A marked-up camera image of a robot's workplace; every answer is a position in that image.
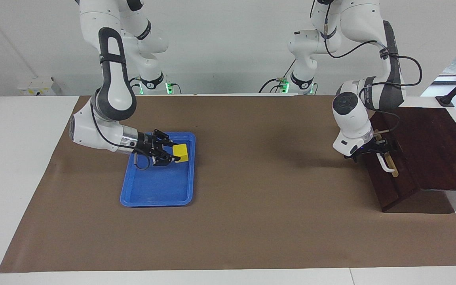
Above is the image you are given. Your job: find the tan wooden stick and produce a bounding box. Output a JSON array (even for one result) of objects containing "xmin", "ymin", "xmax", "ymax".
[{"xmin": 372, "ymin": 128, "xmax": 399, "ymax": 178}]

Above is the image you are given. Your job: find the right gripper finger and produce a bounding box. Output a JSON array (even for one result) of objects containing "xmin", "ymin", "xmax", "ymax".
[
  {"xmin": 152, "ymin": 129, "xmax": 181, "ymax": 146},
  {"xmin": 152, "ymin": 148, "xmax": 181, "ymax": 167}
]

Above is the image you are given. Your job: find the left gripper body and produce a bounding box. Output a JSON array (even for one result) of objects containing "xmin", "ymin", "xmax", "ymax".
[{"xmin": 344, "ymin": 143, "xmax": 376, "ymax": 163}]

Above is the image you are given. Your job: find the blue plastic tray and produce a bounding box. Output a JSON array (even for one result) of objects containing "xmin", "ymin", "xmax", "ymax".
[{"xmin": 120, "ymin": 131, "xmax": 196, "ymax": 208}]

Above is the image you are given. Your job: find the white drawer handle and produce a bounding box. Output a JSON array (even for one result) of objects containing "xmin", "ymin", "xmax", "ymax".
[{"xmin": 376, "ymin": 152, "xmax": 395, "ymax": 174}]

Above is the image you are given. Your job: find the white wall box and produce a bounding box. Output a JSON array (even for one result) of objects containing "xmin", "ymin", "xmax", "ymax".
[{"xmin": 16, "ymin": 77, "xmax": 61, "ymax": 97}]

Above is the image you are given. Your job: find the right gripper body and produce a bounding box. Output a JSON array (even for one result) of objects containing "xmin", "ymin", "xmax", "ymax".
[{"xmin": 136, "ymin": 132, "xmax": 159, "ymax": 156}]

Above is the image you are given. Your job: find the black cable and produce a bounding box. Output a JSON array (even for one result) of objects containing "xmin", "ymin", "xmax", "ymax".
[
  {"xmin": 310, "ymin": 0, "xmax": 424, "ymax": 88},
  {"xmin": 374, "ymin": 108, "xmax": 401, "ymax": 135},
  {"xmin": 258, "ymin": 59, "xmax": 296, "ymax": 94},
  {"xmin": 133, "ymin": 152, "xmax": 152, "ymax": 171},
  {"xmin": 128, "ymin": 76, "xmax": 143, "ymax": 95}
]

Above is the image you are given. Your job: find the dark wooden drawer cabinet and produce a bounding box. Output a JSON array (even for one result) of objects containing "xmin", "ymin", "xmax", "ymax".
[{"xmin": 360, "ymin": 106, "xmax": 456, "ymax": 213}]

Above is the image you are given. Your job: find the yellow block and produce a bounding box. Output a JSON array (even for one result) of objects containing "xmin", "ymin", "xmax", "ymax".
[{"xmin": 172, "ymin": 143, "xmax": 190, "ymax": 163}]

